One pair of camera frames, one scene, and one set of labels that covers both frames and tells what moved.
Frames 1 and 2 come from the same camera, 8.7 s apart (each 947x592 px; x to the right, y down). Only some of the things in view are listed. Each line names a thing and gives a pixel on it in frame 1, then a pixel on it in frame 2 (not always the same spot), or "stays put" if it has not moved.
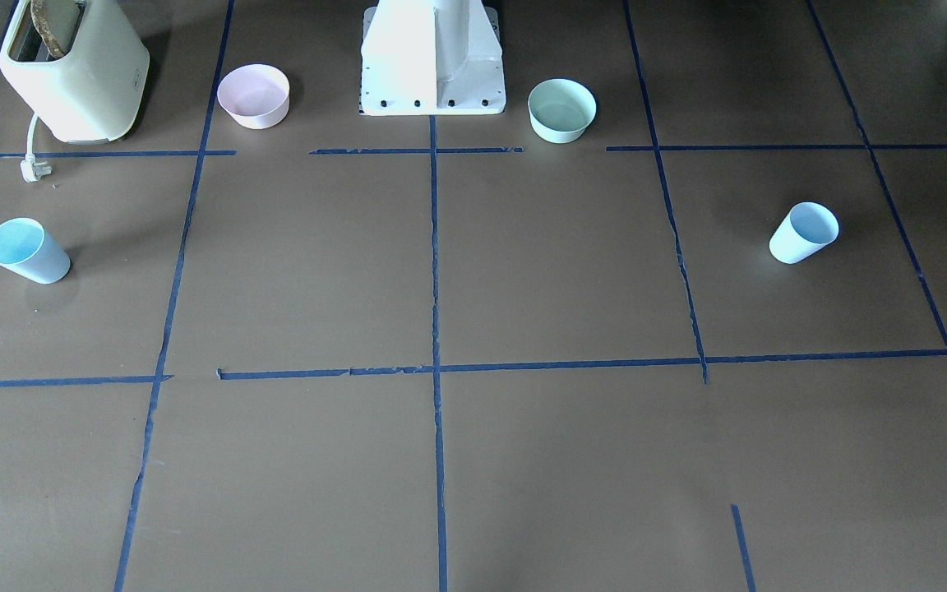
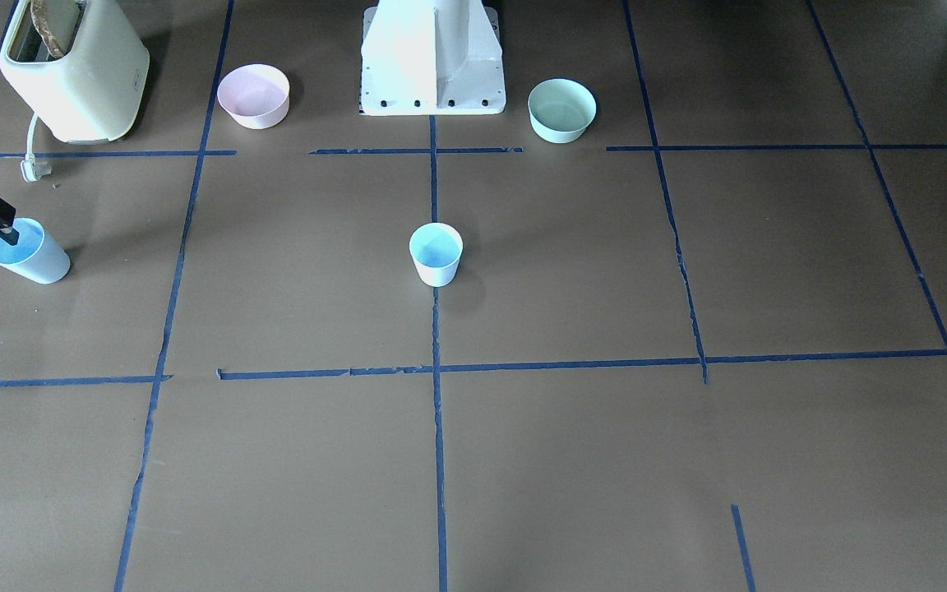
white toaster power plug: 33,170 stays put
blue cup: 806,229 → 436,249
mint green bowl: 560,110 stays put
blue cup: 25,245 stays put
